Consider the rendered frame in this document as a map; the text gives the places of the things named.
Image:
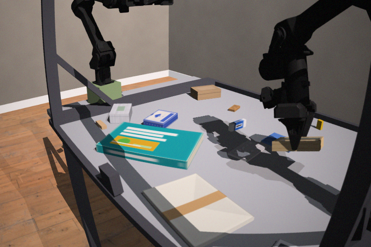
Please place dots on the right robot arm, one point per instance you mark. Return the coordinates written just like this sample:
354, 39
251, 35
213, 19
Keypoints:
288, 47

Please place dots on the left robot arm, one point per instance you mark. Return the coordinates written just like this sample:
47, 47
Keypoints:
103, 53

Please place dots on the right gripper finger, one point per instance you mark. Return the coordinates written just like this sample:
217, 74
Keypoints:
308, 124
294, 129

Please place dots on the teal rectangular box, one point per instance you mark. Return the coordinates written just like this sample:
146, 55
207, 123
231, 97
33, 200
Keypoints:
150, 144

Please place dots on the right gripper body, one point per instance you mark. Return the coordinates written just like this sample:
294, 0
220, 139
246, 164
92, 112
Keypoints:
297, 93

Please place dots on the blue flat rectangular slab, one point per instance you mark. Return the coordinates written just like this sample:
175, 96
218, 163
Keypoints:
268, 140

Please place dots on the small yellow block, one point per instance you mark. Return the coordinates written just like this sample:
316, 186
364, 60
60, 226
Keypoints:
319, 124

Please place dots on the wooden ball-in-hole puzzle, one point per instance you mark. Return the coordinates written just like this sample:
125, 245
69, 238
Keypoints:
305, 144

